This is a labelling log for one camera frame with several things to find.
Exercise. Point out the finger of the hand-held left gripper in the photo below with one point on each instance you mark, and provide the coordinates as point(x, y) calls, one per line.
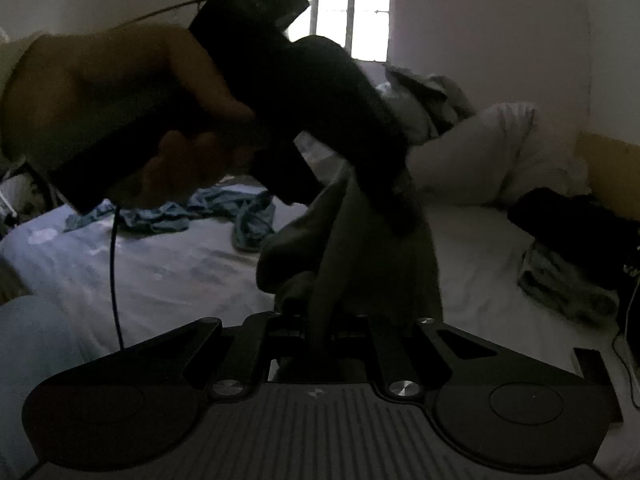
point(380, 160)

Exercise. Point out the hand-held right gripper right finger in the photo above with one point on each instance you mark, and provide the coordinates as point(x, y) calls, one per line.
point(387, 345)

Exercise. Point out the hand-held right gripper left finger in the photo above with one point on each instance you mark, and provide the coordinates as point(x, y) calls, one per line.
point(280, 332)

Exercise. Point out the olive green garment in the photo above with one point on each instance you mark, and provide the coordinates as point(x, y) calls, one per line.
point(380, 270)

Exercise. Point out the person's left hand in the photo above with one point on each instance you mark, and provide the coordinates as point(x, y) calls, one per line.
point(110, 70)

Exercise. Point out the grey crumpled cloth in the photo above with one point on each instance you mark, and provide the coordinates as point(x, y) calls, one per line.
point(425, 97)

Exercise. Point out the light bed sheet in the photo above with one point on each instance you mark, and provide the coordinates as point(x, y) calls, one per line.
point(175, 280)

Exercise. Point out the white duvet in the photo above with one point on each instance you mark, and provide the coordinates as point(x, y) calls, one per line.
point(500, 155)

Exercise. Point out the barred window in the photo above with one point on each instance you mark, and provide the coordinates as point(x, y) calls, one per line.
point(370, 35)

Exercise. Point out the blue garment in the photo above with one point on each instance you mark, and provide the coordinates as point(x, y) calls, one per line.
point(210, 206)

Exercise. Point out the grey garment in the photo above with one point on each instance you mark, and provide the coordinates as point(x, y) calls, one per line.
point(560, 282)

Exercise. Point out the black garment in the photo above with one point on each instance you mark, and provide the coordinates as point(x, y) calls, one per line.
point(565, 220)

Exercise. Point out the yellow wooden headboard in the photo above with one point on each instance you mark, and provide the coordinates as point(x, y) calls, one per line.
point(597, 157)

